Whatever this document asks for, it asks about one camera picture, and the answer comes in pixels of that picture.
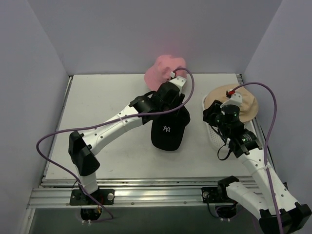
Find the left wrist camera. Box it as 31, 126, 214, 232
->
169, 71, 187, 93

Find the beige bucket hat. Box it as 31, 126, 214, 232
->
203, 84, 259, 123

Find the purple cable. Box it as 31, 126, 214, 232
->
225, 82, 285, 234
36, 68, 195, 222

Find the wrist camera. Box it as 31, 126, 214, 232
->
220, 90, 243, 108
169, 71, 187, 93

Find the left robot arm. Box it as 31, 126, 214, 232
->
68, 77, 186, 204

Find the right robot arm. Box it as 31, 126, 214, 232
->
203, 100, 312, 234

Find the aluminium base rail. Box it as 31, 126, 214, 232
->
26, 179, 269, 209

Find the white perforated tray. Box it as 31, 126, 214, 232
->
202, 91, 262, 157

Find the pink bucket hat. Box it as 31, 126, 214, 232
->
144, 55, 187, 91

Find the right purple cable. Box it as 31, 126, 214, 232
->
225, 82, 285, 234

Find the black baseball cap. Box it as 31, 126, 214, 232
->
151, 106, 191, 151

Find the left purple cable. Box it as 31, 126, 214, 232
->
36, 68, 195, 222

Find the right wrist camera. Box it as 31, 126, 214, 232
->
220, 90, 243, 108

